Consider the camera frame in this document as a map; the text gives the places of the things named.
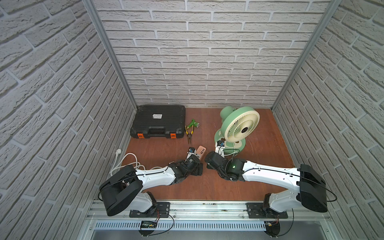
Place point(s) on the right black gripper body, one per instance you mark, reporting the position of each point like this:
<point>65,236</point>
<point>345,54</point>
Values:
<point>207,167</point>

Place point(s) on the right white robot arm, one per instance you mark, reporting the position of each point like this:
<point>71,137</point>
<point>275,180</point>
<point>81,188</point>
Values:
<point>304,186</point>

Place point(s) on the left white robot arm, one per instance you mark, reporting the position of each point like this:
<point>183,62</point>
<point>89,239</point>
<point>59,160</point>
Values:
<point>124,190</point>

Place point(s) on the white label sticker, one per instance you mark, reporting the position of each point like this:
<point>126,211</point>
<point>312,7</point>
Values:
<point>157,116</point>

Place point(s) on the green desk fan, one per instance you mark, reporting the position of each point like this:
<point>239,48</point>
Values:
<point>237,124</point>

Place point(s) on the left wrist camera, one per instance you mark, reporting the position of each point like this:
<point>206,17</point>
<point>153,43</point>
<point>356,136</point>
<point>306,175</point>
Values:
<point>191,152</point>

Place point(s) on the black plastic tool case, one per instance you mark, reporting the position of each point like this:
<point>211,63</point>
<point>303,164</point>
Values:
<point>171,126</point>

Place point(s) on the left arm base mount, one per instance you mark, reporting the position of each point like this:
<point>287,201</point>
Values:
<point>158,210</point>

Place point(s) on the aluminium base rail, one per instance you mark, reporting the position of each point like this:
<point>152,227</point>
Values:
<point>225,216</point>

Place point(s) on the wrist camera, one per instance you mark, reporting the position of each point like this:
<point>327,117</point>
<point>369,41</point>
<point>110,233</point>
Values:
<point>191,152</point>
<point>220,147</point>

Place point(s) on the green spray nozzle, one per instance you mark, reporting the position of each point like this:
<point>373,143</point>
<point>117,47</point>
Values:
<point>193,123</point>

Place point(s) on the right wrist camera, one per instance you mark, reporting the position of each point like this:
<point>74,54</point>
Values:
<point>220,147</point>

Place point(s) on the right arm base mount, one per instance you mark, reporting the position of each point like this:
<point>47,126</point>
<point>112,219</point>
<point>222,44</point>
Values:
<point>259,211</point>

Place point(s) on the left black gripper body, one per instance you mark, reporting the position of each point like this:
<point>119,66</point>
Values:
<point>194,162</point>

